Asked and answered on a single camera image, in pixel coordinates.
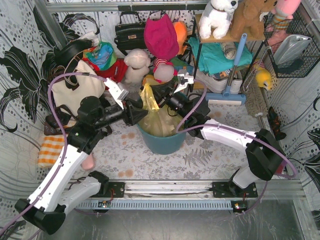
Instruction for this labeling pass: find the yellow trash bag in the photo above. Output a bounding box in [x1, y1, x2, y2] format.
[138, 83, 182, 137]

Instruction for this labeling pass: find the teal trash bin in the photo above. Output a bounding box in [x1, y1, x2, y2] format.
[138, 123, 186, 155]

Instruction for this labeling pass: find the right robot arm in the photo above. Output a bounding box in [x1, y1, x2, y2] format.
[140, 82, 286, 197]

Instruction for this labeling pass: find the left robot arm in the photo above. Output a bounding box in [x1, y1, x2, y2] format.
[15, 96, 148, 235]

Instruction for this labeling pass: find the magenta fabric bag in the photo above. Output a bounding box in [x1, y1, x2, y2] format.
[143, 13, 179, 61]

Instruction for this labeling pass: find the cream canvas tote bag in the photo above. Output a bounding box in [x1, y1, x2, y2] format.
[52, 75, 105, 116]

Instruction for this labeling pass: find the colourful printed bag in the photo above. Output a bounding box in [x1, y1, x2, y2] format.
[82, 41, 117, 72]

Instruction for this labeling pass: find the brown leather bag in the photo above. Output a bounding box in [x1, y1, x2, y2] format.
[43, 104, 78, 136]

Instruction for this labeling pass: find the white pink plush doll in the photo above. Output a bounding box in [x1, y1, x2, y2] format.
[153, 58, 178, 83]

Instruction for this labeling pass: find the rainbow striped cloth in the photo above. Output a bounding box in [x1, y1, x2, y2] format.
[142, 58, 195, 86]

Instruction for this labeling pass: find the cream plush bear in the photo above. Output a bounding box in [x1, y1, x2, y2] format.
[124, 48, 151, 84]

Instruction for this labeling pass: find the red garment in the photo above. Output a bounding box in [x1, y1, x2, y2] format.
[96, 58, 128, 83]

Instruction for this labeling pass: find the teal folded cloth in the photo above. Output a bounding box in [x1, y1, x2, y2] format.
[188, 37, 253, 75]

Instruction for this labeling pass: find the orange plush toy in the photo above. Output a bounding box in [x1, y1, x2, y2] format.
[173, 21, 188, 55]

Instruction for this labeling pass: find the blue floor sweeper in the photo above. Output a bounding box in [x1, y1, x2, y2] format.
[205, 33, 248, 106]

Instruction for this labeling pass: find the pink cylindrical plush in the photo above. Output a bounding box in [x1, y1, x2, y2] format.
[81, 153, 95, 171]

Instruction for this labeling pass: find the black leather handbag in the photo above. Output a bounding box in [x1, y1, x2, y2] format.
[114, 11, 147, 56]

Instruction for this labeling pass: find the orange checkered cloth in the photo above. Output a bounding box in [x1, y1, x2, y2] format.
[37, 135, 65, 168]

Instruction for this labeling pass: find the white plush dog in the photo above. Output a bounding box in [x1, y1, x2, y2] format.
[199, 0, 239, 40]

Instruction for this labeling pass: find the black metal shelf rack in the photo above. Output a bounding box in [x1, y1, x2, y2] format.
[189, 14, 266, 78]

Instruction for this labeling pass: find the brown teddy bear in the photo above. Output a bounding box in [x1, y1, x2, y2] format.
[230, 0, 278, 40]

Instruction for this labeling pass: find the silver foil pouch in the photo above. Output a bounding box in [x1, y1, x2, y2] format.
[273, 34, 312, 65]

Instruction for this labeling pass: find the pink plush toy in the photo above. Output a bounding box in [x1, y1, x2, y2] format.
[271, 0, 301, 30]

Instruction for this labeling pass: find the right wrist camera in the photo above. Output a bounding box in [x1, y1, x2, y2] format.
[174, 69, 194, 93]

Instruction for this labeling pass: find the black wire basket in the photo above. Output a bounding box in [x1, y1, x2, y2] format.
[264, 12, 320, 78]

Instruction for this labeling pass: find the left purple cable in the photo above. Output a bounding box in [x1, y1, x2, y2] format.
[0, 72, 108, 235]

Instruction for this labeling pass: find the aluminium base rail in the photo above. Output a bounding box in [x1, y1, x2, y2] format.
[109, 179, 306, 200]

